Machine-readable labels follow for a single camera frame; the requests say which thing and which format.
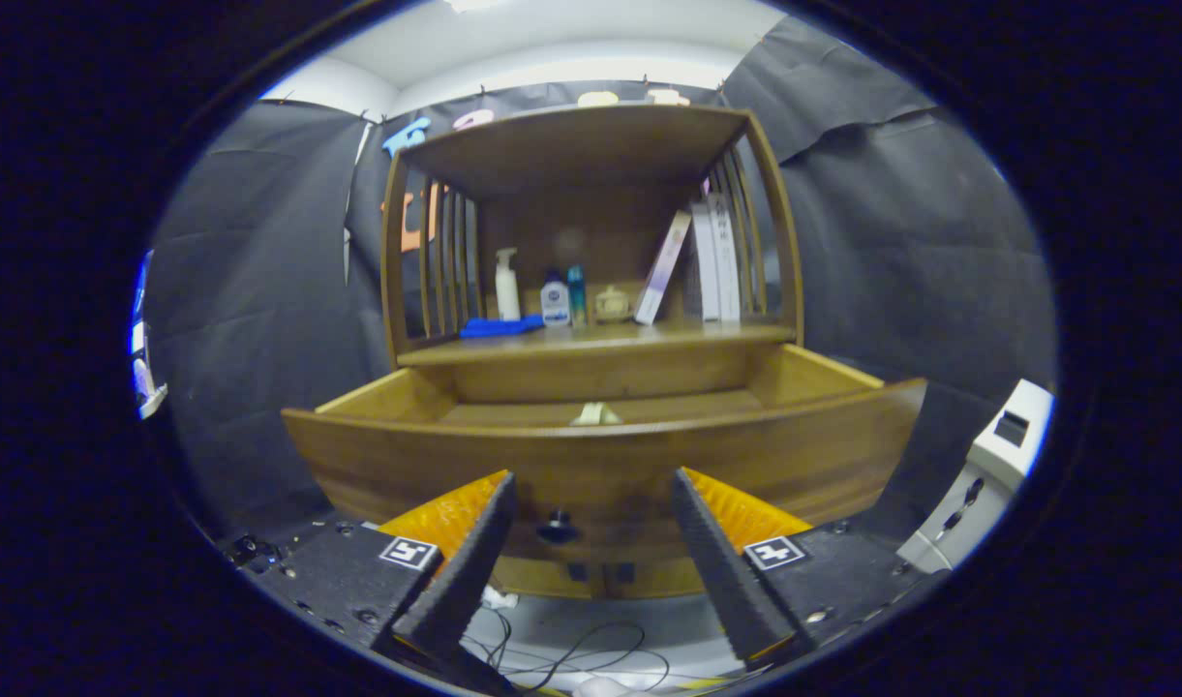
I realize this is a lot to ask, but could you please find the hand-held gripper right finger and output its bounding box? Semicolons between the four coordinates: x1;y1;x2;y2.
671;468;945;671

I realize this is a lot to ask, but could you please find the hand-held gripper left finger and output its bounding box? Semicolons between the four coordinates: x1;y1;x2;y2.
237;470;519;669

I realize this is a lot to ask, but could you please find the wooden drawer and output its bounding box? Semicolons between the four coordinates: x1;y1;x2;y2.
281;344;928;567

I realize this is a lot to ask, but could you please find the wooden cabinet door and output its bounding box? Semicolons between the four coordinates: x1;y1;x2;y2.
489;557;606;599
605;560;706;599

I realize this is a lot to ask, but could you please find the wooden countertop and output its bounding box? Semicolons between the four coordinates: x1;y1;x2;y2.
397;315;798;367

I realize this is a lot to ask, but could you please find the wooden cabinet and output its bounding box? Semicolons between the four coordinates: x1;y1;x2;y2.
382;102;804;601

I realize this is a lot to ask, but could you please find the blue cloth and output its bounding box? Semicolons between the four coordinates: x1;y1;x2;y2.
458;314;545;340

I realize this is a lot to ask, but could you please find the white pump bottle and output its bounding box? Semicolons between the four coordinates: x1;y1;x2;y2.
495;248;522;322

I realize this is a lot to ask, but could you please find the white bottle with blue cap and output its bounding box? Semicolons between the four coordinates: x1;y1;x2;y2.
540;269;572;328

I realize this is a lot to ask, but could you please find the white device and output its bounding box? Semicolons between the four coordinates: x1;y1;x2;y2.
895;378;1056;574

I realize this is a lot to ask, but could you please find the purple and white book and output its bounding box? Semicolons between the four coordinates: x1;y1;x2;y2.
633;211;694;326

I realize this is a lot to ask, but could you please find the black floor cable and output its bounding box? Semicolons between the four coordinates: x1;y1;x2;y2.
460;605;674;693

